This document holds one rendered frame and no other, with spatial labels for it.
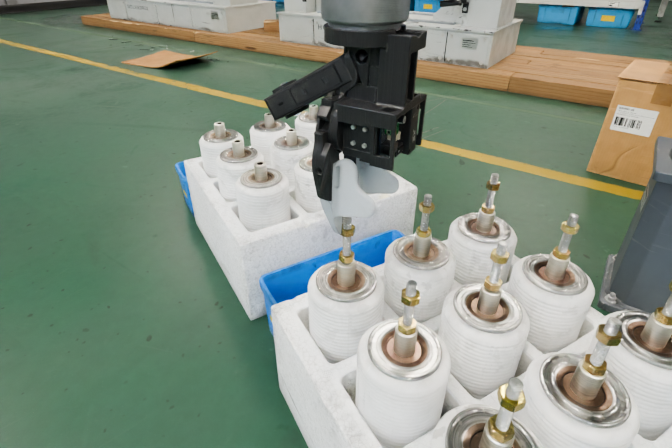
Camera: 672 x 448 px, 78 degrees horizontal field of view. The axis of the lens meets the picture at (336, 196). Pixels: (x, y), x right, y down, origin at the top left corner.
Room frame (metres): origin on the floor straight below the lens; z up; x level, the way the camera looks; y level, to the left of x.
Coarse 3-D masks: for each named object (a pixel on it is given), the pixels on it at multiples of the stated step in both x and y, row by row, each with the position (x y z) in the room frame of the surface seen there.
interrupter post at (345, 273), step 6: (342, 264) 0.39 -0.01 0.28; (354, 264) 0.39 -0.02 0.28; (342, 270) 0.38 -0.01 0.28; (348, 270) 0.38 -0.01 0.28; (354, 270) 0.39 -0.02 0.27; (342, 276) 0.38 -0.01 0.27; (348, 276) 0.38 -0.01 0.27; (354, 276) 0.39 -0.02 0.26; (342, 282) 0.38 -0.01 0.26; (348, 282) 0.38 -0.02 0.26; (354, 282) 0.39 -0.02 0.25
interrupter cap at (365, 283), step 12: (336, 264) 0.42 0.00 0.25; (360, 264) 0.42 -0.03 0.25; (324, 276) 0.40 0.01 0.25; (336, 276) 0.40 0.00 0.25; (360, 276) 0.40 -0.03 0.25; (372, 276) 0.40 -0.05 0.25; (324, 288) 0.38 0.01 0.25; (336, 288) 0.38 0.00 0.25; (348, 288) 0.38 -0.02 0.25; (360, 288) 0.38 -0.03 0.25; (372, 288) 0.38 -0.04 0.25; (336, 300) 0.36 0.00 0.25; (348, 300) 0.36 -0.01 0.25; (360, 300) 0.36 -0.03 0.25
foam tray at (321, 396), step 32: (288, 320) 0.40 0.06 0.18; (384, 320) 0.40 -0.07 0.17; (288, 352) 0.37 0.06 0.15; (320, 352) 0.35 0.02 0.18; (576, 352) 0.35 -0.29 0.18; (288, 384) 0.38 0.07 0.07; (320, 384) 0.30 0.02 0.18; (352, 384) 0.32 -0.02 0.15; (448, 384) 0.30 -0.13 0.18; (320, 416) 0.29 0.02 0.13; (352, 416) 0.26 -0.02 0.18
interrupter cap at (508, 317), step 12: (468, 288) 0.38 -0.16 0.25; (480, 288) 0.38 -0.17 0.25; (456, 300) 0.36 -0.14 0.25; (468, 300) 0.36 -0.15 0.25; (504, 300) 0.36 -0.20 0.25; (516, 300) 0.36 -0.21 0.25; (456, 312) 0.34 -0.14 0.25; (468, 312) 0.34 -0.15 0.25; (480, 312) 0.34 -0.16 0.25; (504, 312) 0.34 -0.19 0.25; (516, 312) 0.34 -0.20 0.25; (468, 324) 0.32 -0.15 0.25; (480, 324) 0.32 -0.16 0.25; (492, 324) 0.32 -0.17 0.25; (504, 324) 0.32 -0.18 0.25; (516, 324) 0.32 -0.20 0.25
